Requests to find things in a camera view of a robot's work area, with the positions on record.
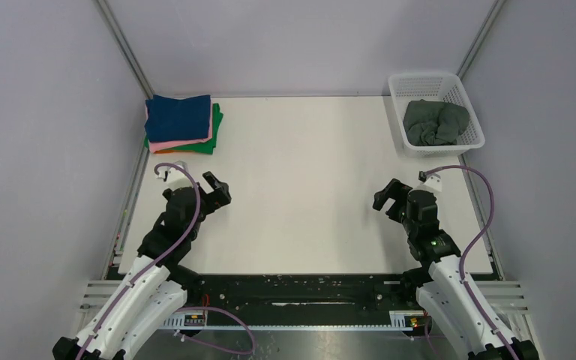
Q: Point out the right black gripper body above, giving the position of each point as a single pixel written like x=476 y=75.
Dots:
x=397 y=211

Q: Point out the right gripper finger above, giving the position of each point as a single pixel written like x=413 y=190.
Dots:
x=396 y=187
x=379 y=199

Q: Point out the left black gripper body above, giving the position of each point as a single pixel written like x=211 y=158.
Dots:
x=210 y=202

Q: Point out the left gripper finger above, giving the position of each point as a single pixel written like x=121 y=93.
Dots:
x=210 y=179
x=222 y=191

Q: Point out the dark grey t-shirt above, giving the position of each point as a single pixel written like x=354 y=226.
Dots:
x=434 y=123

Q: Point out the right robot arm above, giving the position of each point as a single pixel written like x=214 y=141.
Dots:
x=441 y=285

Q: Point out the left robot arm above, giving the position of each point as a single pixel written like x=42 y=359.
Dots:
x=156 y=284

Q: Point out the folded green t-shirt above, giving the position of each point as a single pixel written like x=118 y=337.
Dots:
x=206 y=148

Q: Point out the folded navy blue t-shirt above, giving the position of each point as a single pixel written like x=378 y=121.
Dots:
x=171 y=119

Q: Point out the folded pink t-shirt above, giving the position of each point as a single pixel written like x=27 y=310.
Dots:
x=175 y=143

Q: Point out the white plastic basket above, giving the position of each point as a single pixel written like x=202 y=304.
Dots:
x=433 y=86

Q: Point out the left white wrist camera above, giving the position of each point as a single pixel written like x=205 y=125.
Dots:
x=174 y=178

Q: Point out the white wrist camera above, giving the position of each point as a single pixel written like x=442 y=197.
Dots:
x=430 y=183
x=174 y=178

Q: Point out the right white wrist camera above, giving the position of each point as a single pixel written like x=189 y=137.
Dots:
x=430 y=183

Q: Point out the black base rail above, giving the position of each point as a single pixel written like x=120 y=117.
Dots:
x=300 y=299

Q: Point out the white slotted cable duct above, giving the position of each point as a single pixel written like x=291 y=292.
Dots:
x=394 y=322

